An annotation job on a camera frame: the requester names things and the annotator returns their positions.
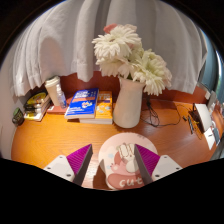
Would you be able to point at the dark mug green inside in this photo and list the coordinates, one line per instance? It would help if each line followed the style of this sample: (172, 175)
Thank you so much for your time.
(18, 117)

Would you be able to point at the white ceramic vase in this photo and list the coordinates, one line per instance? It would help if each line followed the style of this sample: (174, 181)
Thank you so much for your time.
(128, 106)

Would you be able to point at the red book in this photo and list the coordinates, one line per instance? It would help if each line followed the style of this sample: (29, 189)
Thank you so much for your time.
(53, 110)

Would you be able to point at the white box device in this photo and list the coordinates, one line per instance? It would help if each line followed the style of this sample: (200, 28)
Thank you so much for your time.
(204, 116)

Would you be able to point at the white pleated curtain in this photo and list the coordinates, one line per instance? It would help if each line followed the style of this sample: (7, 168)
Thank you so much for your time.
(60, 40)

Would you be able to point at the cream tumbler with lid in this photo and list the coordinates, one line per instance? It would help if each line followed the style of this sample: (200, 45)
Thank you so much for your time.
(51, 90)

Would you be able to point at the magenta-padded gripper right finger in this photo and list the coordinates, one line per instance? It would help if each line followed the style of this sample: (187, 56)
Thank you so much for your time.
(165, 168)

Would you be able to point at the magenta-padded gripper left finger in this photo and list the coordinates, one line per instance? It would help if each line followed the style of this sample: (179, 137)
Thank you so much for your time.
(61, 166)

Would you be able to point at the yellow and white book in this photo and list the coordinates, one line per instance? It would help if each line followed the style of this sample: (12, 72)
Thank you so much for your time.
(33, 115)

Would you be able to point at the black and white book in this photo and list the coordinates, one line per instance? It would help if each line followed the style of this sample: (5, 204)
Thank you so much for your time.
(35, 110)

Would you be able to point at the white and pink flower bouquet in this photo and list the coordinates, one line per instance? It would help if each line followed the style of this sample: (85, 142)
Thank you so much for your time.
(116, 43)

